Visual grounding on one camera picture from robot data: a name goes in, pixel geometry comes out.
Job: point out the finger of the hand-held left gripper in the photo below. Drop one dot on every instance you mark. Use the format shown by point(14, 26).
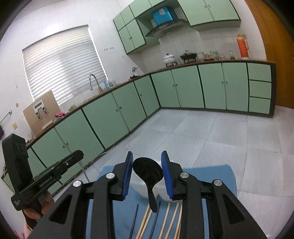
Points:
point(69, 159)

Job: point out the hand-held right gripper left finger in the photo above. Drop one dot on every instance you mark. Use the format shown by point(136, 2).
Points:
point(129, 174)

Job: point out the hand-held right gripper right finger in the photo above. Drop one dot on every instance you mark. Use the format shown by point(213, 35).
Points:
point(165, 174)

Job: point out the black spoon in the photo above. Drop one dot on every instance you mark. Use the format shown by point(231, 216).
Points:
point(147, 172)

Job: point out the person's left forearm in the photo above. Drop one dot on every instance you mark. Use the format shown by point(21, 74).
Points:
point(24, 234)

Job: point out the person's left hand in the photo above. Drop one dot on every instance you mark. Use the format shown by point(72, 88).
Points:
point(47, 202)

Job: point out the brown cardboard box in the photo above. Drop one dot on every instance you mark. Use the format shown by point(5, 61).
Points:
point(29, 119)

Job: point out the pink cloth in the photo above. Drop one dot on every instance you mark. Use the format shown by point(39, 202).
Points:
point(60, 114)

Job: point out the blue tablecloth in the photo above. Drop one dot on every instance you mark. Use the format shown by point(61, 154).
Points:
point(220, 174)

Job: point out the green base cabinets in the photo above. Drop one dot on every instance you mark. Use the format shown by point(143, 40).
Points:
point(211, 85)
point(103, 108)

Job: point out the cluster of plastic bottles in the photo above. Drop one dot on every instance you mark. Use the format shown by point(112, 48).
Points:
point(109, 84)

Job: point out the metal kitchen faucet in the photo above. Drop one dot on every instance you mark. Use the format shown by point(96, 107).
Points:
point(93, 75)

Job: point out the white window blind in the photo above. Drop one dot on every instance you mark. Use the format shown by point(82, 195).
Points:
point(62, 64)

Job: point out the small metal kettle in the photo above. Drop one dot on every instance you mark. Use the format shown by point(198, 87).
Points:
point(134, 73)

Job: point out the white cooking pot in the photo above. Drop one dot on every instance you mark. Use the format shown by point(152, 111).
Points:
point(170, 60)

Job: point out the black cooking pot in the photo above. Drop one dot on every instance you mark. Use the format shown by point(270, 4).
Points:
point(188, 55)

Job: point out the glass jar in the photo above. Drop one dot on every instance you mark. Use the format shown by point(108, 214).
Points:
point(207, 57)
point(231, 55)
point(200, 56)
point(214, 55)

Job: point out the grey range hood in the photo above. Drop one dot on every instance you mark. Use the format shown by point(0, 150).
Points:
point(165, 27)

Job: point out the orange thermos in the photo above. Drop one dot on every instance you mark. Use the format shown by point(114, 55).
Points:
point(243, 48)

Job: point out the blue box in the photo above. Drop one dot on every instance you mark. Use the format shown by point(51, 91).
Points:
point(162, 16)

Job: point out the wooden door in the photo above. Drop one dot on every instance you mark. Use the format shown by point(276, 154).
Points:
point(271, 46)

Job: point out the yellowed wall switch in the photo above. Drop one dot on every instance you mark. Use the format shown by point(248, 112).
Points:
point(15, 126)

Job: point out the metal wall rail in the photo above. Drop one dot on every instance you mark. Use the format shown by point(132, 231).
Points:
point(5, 117)

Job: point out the green wall cabinets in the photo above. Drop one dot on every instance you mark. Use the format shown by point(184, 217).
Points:
point(133, 34)
point(206, 11)

